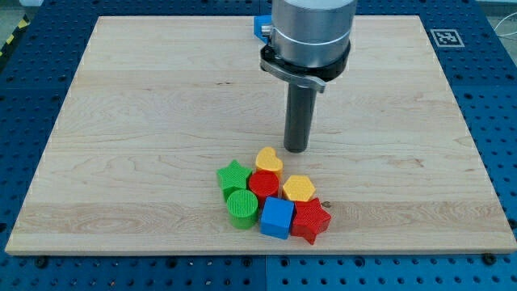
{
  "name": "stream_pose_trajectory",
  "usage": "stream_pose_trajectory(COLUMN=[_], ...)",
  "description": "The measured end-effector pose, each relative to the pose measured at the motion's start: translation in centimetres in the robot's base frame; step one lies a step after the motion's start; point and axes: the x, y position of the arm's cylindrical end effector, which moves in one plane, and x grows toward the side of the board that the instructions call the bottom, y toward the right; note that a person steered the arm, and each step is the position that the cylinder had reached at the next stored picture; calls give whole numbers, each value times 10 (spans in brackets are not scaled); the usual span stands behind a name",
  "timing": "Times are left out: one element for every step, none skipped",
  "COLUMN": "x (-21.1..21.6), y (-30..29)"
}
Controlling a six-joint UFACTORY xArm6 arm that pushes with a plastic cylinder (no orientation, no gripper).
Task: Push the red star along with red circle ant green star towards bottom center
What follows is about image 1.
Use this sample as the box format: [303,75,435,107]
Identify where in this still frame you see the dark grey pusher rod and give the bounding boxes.
[284,84,317,153]

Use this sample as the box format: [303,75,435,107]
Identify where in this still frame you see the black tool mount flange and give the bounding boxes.
[259,42,351,93]

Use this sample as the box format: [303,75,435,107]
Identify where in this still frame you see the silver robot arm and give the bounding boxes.
[260,0,357,153]

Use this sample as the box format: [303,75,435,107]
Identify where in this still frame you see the blue block behind arm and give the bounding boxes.
[254,15,271,44]

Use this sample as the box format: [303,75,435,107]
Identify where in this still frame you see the green star block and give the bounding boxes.
[216,159,253,201]

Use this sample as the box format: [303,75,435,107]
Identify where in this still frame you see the red star block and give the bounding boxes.
[291,198,332,245]

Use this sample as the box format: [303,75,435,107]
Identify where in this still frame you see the yellow heart block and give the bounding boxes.
[255,146,284,180]

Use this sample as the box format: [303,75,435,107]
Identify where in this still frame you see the yellow hexagon block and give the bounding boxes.
[282,175,316,202]

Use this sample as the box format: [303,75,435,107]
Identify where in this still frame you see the red cylinder block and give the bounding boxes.
[248,171,280,209]

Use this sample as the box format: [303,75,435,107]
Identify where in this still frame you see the green cylinder block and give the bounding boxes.
[226,189,259,230]

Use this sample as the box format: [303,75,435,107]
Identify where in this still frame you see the blue cube block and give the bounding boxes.
[260,197,294,239]

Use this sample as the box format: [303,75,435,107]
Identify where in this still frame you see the fiducial marker tag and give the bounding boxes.
[431,29,464,48]

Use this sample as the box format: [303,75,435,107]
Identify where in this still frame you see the wooden board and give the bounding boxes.
[6,15,516,255]

